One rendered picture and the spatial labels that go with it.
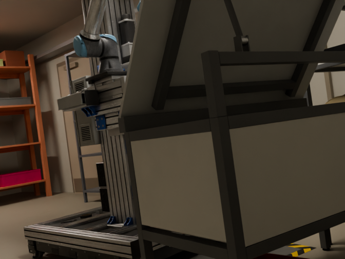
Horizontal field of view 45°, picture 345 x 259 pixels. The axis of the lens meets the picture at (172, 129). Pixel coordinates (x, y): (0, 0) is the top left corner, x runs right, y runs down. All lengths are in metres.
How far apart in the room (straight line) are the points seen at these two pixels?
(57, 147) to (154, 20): 6.10
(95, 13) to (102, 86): 0.42
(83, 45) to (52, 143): 5.41
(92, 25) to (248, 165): 1.38
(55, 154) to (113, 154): 4.94
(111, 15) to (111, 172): 1.03
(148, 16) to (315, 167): 0.81
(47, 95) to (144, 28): 6.20
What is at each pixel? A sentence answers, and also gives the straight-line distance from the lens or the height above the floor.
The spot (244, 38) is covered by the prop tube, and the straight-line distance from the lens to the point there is 1.39.
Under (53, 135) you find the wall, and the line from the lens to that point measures 7.67.
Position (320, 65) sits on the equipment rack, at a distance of 2.52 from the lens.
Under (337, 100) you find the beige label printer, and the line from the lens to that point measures 2.56.
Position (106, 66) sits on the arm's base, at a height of 1.20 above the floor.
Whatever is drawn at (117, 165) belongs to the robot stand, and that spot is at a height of 0.61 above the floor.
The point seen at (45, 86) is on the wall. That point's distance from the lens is 7.78.
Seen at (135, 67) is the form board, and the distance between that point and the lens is 1.67.
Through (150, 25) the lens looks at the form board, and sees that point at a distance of 1.63.
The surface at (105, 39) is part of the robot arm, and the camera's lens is 2.52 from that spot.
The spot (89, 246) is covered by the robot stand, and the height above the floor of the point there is 0.16.
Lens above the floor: 0.77
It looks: level
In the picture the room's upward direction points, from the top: 8 degrees counter-clockwise
